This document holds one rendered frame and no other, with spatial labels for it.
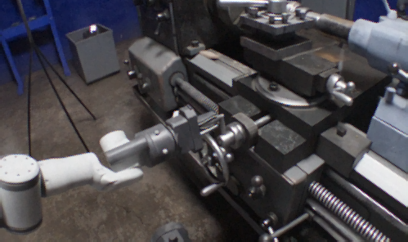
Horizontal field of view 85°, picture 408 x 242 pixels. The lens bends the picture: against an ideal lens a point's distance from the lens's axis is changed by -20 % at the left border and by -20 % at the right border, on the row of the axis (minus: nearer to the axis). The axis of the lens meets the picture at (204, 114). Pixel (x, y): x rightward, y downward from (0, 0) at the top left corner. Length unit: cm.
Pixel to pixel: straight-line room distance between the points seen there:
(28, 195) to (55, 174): 8
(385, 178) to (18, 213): 82
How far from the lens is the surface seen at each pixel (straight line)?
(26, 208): 50
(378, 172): 78
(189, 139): 66
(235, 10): 119
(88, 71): 327
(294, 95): 79
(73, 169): 55
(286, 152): 71
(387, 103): 79
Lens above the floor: 135
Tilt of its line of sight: 35 degrees down
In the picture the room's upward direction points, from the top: 6 degrees counter-clockwise
